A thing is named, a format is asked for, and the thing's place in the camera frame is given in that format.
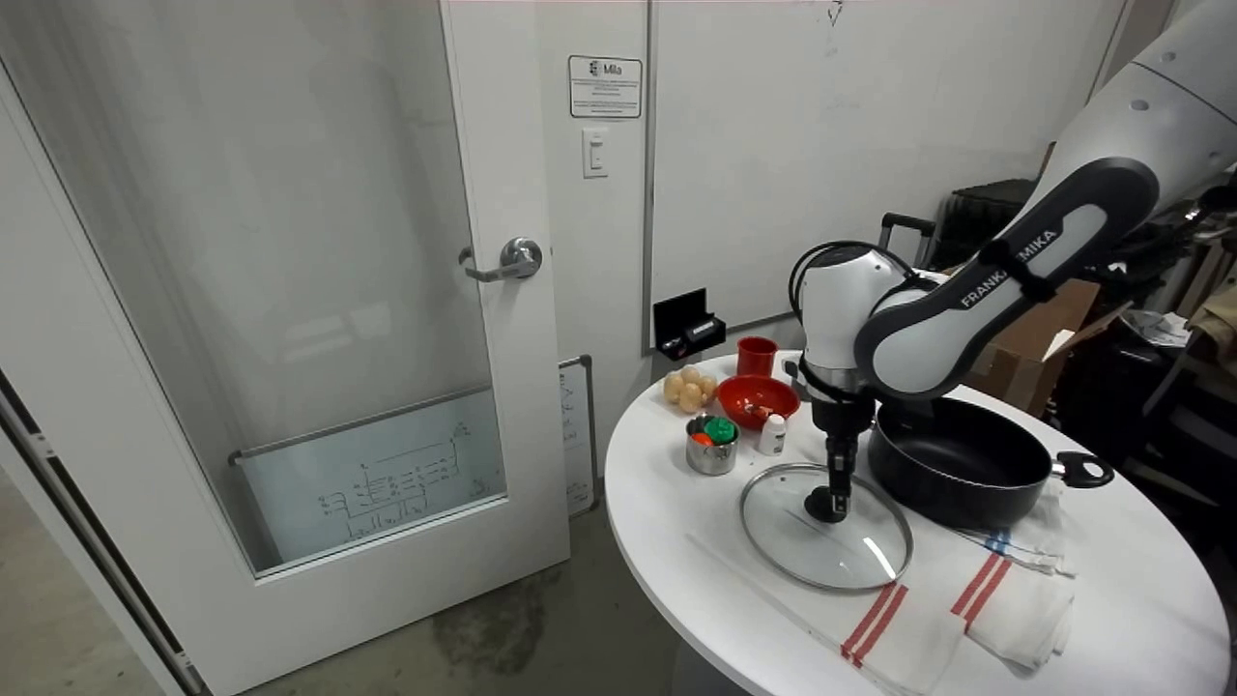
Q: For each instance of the silver door handle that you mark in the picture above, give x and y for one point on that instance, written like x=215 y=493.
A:
x=516 y=259

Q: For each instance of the red bowl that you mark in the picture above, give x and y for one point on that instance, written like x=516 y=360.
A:
x=750 y=400

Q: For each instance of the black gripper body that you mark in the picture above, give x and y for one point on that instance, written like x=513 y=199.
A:
x=839 y=419

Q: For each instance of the white door with glass panel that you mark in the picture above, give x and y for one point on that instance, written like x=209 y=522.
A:
x=236 y=317

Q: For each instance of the beige round food item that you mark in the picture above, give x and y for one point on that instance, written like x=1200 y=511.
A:
x=688 y=388

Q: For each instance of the white light switch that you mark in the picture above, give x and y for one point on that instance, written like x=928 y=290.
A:
x=593 y=151

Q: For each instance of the black pot with handles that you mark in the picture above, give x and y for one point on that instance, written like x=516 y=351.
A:
x=967 y=464

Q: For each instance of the glass lid with black knob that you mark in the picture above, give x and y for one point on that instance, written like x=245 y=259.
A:
x=851 y=553

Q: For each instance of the white wall sign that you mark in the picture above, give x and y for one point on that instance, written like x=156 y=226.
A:
x=603 y=88

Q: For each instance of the red cup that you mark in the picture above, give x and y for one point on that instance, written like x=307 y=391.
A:
x=755 y=356

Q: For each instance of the metal cup with colourful items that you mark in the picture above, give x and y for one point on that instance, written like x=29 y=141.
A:
x=714 y=448

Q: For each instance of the black wall tray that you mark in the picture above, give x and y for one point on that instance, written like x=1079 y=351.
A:
x=685 y=328

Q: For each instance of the white towel with red stripes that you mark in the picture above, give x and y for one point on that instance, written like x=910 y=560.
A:
x=1007 y=593

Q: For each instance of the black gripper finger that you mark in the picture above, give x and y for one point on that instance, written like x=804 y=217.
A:
x=849 y=503
x=833 y=503

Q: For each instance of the small white bottle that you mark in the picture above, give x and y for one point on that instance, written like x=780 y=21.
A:
x=775 y=435

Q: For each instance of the black cart with items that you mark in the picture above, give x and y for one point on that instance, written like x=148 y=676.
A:
x=977 y=213

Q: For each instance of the black suitcase with handle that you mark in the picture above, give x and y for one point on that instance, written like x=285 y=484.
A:
x=910 y=237

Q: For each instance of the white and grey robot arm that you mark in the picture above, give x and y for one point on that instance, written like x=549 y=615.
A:
x=874 y=332

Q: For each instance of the open cardboard box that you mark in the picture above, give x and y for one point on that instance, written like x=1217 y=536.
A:
x=1025 y=360

